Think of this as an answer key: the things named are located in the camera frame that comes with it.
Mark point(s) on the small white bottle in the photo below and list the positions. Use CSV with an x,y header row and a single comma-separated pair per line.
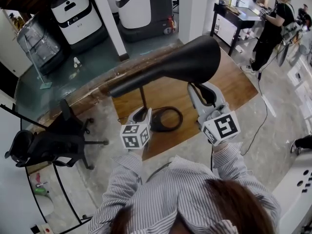
x,y
76,62

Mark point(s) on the black desk lamp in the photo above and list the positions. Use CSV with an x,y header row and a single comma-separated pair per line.
x,y
170,60

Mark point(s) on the white rounded machine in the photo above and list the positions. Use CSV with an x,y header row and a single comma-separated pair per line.
x,y
75,16

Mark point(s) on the black-framed glass table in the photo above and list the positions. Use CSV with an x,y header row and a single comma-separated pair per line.
x,y
14,121

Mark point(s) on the white counter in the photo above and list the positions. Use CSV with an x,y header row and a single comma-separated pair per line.
x,y
297,191

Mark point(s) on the red button box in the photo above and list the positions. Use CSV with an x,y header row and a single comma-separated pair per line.
x,y
45,228

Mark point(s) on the person's right forearm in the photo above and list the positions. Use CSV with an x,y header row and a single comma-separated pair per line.
x,y
226,160

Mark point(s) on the black sink table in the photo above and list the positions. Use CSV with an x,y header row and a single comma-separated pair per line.
x,y
234,17

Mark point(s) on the thin stand with green base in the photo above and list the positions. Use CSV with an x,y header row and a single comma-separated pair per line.
x,y
46,84

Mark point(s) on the black cup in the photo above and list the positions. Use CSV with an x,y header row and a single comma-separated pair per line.
x,y
221,2

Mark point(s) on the person's striped shirt torso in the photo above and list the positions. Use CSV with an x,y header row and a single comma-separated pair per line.
x,y
175,199

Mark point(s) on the plastic-wrapped water dispenser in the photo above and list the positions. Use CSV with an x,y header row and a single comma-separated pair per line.
x,y
39,45

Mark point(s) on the white and dark grey robot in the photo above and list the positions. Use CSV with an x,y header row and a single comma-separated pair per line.
x,y
136,6

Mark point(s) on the person's left forearm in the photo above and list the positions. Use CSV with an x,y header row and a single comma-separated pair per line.
x,y
126,174

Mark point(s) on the black office chair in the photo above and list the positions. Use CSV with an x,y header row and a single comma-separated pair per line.
x,y
51,142

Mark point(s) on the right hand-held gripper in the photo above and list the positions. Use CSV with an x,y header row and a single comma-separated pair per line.
x,y
220,128

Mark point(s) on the metal faucet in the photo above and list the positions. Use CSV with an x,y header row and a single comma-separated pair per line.
x,y
239,1

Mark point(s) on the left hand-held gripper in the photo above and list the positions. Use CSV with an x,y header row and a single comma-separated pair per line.
x,y
134,136

